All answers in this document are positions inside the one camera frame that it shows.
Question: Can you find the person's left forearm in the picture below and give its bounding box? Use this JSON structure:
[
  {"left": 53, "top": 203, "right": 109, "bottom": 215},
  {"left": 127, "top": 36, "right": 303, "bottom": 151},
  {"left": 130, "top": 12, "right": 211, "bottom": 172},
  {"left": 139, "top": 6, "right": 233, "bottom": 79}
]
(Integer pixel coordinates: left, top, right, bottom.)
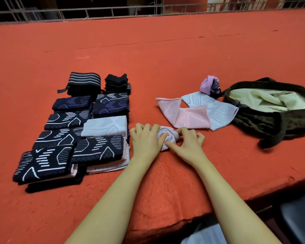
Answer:
[{"left": 66, "top": 160, "right": 150, "bottom": 244}]

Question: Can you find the single purple black sock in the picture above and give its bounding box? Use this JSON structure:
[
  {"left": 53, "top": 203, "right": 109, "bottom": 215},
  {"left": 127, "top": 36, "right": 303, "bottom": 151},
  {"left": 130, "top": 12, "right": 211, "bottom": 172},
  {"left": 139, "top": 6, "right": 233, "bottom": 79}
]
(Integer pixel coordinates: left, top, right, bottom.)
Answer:
[{"left": 200, "top": 76, "right": 222, "bottom": 98}]

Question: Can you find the person's right forearm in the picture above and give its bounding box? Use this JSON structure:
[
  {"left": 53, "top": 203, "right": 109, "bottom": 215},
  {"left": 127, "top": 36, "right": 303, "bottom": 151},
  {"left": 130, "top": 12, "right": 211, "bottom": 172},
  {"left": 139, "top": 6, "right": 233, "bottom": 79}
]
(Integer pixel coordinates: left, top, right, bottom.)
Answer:
[{"left": 193, "top": 160, "right": 281, "bottom": 244}]

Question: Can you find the single black white-patterned sock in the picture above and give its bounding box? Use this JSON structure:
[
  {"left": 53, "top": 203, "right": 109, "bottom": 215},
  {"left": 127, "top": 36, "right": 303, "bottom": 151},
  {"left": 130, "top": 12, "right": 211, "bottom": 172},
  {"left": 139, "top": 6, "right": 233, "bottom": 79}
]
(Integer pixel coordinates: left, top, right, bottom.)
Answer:
[
  {"left": 71, "top": 135, "right": 125, "bottom": 166},
  {"left": 44, "top": 110, "right": 92, "bottom": 130},
  {"left": 33, "top": 127, "right": 84, "bottom": 152}
]

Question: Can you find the single navy blue-lined sock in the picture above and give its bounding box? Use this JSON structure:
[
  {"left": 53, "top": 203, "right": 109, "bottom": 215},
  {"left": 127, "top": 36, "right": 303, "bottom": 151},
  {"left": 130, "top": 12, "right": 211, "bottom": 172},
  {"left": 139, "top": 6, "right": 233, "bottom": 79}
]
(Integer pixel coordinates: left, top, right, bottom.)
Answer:
[{"left": 52, "top": 96, "right": 92, "bottom": 112}]

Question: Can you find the single navy striped sock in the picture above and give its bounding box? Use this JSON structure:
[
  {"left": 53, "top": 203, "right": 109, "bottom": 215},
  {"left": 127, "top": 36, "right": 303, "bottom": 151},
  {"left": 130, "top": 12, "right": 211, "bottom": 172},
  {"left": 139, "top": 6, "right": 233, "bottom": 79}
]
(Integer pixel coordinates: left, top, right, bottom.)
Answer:
[{"left": 91, "top": 98, "right": 130, "bottom": 116}]

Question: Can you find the person's left hand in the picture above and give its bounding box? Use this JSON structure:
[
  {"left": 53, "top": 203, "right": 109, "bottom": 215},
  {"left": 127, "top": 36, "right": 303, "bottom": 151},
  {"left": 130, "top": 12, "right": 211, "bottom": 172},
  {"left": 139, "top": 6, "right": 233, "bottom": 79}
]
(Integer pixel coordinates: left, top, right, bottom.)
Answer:
[{"left": 129, "top": 123, "right": 169, "bottom": 168}]

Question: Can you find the person's pale blue clothing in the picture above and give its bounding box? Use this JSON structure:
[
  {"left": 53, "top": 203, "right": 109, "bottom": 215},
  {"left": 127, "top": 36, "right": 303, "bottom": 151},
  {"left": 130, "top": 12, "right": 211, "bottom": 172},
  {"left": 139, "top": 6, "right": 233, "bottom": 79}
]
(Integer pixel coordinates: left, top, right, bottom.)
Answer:
[{"left": 180, "top": 223, "right": 227, "bottom": 244}]

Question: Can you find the single black grey-striped sock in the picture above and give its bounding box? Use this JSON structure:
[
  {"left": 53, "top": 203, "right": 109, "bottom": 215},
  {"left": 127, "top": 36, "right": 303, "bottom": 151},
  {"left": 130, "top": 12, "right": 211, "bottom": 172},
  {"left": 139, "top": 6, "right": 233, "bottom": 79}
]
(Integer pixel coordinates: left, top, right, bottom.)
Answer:
[{"left": 95, "top": 93, "right": 129, "bottom": 102}]

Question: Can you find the dark grey seat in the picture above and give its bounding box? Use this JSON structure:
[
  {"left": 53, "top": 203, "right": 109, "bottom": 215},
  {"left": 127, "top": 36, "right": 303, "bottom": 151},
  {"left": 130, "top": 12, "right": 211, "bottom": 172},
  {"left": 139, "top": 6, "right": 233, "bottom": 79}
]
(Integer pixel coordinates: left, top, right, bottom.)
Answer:
[{"left": 281, "top": 193, "right": 305, "bottom": 244}]

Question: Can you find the person's right hand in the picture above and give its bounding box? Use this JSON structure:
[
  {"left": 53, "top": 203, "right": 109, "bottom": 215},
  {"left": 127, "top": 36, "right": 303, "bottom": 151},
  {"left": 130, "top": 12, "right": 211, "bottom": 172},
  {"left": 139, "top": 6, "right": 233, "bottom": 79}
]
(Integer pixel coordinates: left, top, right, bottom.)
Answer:
[{"left": 165, "top": 127, "right": 208, "bottom": 168}]

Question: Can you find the single black white-lined sock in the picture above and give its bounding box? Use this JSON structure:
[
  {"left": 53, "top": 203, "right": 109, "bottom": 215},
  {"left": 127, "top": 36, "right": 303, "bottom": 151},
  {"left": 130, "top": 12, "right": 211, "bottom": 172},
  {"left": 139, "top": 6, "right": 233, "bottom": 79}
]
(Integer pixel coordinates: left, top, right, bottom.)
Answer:
[{"left": 13, "top": 146, "right": 74, "bottom": 183}]

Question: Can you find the single navy purple-cuffed sock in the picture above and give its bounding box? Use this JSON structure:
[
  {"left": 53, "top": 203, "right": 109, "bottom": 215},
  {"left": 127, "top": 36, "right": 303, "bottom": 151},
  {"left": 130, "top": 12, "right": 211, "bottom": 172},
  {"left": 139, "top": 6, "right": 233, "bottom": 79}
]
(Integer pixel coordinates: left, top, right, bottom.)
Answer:
[{"left": 25, "top": 167, "right": 88, "bottom": 194}]

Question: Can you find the red banner with white print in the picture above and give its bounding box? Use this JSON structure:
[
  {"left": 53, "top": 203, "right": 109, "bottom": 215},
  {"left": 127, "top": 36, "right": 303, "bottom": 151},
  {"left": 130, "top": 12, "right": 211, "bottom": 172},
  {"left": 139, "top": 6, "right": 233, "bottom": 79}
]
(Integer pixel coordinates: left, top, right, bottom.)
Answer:
[{"left": 163, "top": 0, "right": 285, "bottom": 12}]

